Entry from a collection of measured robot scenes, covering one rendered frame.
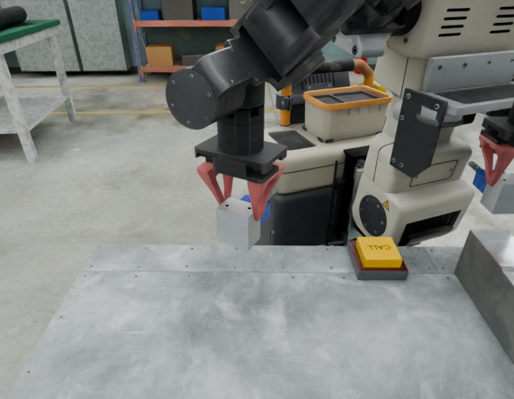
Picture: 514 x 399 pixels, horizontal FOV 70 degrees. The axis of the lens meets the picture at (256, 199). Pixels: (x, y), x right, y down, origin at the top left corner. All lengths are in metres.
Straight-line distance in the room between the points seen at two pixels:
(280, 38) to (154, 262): 0.44
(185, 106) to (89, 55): 5.48
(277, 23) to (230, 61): 0.06
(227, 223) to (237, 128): 0.14
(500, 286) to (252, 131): 0.39
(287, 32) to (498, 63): 0.57
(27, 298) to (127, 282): 1.35
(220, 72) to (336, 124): 0.77
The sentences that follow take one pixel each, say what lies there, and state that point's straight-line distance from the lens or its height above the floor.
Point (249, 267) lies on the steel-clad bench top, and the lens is 0.63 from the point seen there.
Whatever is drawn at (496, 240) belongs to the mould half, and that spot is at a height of 0.89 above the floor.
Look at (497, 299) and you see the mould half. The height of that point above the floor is 0.85.
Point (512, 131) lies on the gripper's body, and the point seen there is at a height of 1.04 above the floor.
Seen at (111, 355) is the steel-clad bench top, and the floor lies 0.80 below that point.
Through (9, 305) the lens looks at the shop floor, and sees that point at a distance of 1.97.
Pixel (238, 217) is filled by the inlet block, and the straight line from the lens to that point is 0.48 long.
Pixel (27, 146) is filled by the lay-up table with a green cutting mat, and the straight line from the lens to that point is 3.24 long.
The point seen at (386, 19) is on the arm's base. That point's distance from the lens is 0.68.
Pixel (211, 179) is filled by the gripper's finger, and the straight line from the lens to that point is 0.47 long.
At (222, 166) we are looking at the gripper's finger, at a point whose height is 1.03.
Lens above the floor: 1.22
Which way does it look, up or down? 31 degrees down
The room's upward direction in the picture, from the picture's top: straight up
